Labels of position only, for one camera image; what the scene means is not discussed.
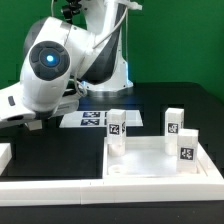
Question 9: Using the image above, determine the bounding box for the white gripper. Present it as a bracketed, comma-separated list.
[0, 83, 80, 129]

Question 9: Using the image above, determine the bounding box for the white square table top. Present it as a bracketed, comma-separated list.
[102, 136, 207, 179]

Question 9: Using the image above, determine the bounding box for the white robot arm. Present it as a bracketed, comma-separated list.
[0, 0, 142, 128]

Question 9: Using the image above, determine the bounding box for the white block at left edge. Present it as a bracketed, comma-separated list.
[0, 143, 12, 175]

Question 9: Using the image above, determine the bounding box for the white marker sheet with tags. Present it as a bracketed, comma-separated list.
[60, 110, 143, 128]

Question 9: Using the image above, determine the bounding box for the white L-shaped obstacle fence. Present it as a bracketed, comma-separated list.
[0, 148, 224, 206]

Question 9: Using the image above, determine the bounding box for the grey thin cable left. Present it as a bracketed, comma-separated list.
[50, 0, 56, 18]

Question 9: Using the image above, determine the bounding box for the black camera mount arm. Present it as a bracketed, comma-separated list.
[61, 0, 82, 23]

